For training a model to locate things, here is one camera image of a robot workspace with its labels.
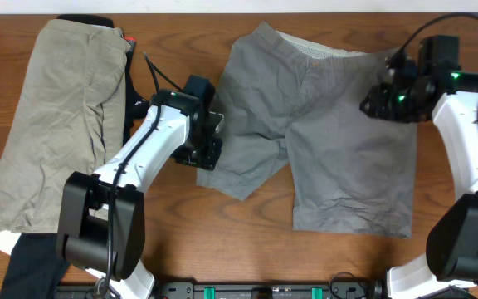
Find black garment under stack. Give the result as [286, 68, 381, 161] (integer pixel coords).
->
[0, 13, 151, 299]

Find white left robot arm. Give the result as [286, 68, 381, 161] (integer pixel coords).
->
[56, 75, 224, 298]

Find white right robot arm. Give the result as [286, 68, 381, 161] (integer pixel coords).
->
[359, 35, 478, 298]

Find grey shorts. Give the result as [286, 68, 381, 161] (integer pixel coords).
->
[197, 22, 417, 238]

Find khaki folded shorts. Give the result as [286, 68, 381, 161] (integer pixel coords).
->
[0, 18, 132, 234]

